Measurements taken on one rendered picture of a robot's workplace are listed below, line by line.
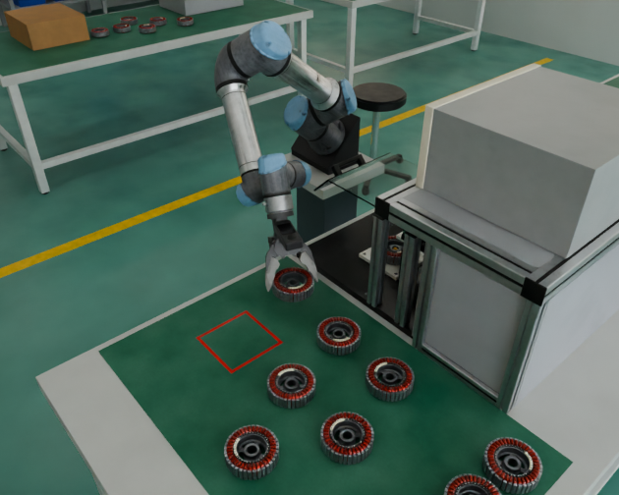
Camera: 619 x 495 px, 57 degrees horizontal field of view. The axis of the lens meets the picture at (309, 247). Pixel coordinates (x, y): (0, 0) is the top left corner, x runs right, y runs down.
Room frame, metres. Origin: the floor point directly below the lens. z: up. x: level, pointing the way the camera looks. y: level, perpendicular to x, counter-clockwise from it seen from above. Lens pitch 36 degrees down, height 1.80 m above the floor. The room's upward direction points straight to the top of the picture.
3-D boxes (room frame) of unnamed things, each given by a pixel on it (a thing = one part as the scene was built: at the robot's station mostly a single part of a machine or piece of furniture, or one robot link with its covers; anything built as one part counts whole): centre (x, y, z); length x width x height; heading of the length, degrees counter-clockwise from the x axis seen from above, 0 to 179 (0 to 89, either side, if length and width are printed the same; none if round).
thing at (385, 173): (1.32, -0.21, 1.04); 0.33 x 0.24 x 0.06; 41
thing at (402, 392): (0.91, -0.19, 0.77); 0.11 x 0.11 x 0.04
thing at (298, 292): (1.18, 0.04, 0.83); 0.11 x 0.11 x 0.04
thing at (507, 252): (1.21, -0.56, 1.09); 0.68 x 0.44 x 0.05; 131
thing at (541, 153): (1.20, -0.55, 1.22); 0.44 x 0.39 x 0.20; 131
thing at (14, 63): (4.03, 1.10, 0.37); 2.20 x 0.90 x 0.75; 131
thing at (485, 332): (0.94, -0.36, 0.91); 0.28 x 0.03 x 0.32; 41
